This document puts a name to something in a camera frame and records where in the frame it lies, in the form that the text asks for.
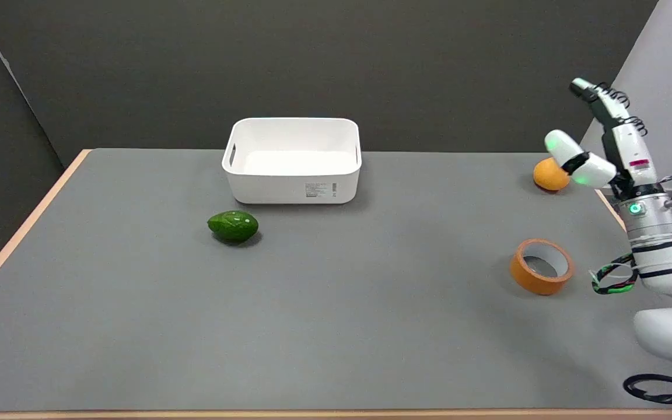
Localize yellow tape roll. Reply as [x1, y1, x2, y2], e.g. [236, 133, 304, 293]
[509, 238, 575, 296]

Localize green black wire bundle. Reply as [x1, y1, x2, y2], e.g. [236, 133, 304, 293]
[590, 246, 672, 295]

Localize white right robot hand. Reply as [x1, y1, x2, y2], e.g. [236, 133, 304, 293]
[544, 78, 663, 201]

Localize black cable loop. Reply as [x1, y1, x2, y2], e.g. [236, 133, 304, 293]
[622, 373, 672, 405]

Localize white plastic bin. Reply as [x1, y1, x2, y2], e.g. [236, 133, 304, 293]
[221, 117, 363, 205]

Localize yellow pear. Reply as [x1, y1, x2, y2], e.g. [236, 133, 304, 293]
[533, 157, 571, 192]

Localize green avocado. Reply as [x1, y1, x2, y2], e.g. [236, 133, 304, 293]
[206, 211, 260, 244]

